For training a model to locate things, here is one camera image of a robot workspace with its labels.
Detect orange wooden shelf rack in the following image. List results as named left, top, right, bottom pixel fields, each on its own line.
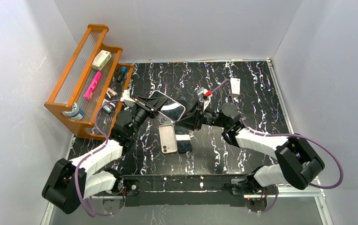
left=44, top=24, right=134, bottom=140

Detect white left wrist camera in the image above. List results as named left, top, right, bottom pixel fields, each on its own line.
left=120, top=89, right=135, bottom=106

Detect pink highlighter pen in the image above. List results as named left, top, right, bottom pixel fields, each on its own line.
left=84, top=71, right=101, bottom=100

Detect aluminium rail along wall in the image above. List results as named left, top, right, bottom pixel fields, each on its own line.
left=266, top=58, right=333, bottom=225

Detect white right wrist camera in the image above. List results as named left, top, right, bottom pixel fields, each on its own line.
left=197, top=87, right=212, bottom=111

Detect blue white round container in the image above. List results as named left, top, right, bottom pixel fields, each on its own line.
left=62, top=102, right=84, bottom=120

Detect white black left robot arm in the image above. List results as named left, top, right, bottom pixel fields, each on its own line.
left=41, top=96, right=182, bottom=218

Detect white red box on shelf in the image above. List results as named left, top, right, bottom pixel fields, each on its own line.
left=91, top=50, right=112, bottom=71

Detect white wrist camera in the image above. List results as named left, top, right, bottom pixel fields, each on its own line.
left=197, top=87, right=212, bottom=111
left=120, top=89, right=135, bottom=106

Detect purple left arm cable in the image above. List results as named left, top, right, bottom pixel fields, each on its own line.
left=74, top=99, right=123, bottom=218

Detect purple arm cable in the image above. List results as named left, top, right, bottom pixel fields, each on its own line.
left=210, top=79, right=344, bottom=214
left=74, top=99, right=123, bottom=218

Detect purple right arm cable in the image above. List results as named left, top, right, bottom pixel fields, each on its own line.
left=210, top=79, right=344, bottom=214

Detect white box red labels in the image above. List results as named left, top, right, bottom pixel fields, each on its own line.
left=230, top=78, right=241, bottom=98

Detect clear phone case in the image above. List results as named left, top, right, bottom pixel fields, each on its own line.
left=158, top=114, right=172, bottom=125

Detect blue capped black marker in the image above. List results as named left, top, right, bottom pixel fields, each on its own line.
left=116, top=67, right=127, bottom=83

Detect black phone pink case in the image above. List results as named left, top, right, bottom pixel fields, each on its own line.
left=149, top=90, right=186, bottom=122

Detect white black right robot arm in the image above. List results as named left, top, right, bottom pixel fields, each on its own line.
left=176, top=102, right=325, bottom=193

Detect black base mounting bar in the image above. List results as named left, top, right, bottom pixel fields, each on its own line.
left=102, top=173, right=268, bottom=215

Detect black phone from cream case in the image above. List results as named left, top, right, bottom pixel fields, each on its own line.
left=174, top=126, right=193, bottom=154

